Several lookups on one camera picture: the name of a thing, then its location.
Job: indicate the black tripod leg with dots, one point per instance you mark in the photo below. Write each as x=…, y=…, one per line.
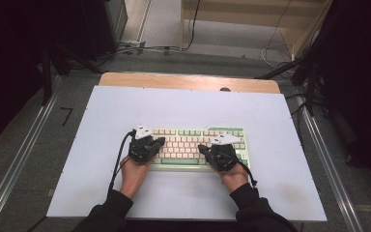
x=280, y=69

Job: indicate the white table mat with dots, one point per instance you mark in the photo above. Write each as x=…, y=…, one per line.
x=186, y=106

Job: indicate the grey power strip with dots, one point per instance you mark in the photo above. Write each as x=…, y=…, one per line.
x=132, y=45

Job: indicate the black cabinet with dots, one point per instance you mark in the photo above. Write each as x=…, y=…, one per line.
x=106, y=25

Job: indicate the person's left hand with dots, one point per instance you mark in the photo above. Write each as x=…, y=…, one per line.
x=133, y=179

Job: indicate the wooden shelf unit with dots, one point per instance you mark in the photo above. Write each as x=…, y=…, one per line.
x=238, y=13

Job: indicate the black metal stand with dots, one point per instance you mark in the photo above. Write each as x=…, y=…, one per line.
x=310, y=90
x=46, y=77

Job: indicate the black curtain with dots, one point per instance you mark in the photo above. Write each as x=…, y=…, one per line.
x=9, y=64
x=360, y=80

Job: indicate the wooden table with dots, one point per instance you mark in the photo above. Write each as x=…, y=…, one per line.
x=186, y=82

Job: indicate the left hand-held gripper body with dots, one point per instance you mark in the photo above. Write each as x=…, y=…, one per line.
x=141, y=150

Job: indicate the person's right hand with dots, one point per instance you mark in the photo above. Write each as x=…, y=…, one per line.
x=235, y=179

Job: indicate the green and cream keyboard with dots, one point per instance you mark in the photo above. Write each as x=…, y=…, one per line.
x=186, y=146

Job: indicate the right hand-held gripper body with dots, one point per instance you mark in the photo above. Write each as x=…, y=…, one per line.
x=223, y=158

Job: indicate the aluminium floor rail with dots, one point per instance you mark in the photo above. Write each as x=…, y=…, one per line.
x=16, y=161
x=331, y=167

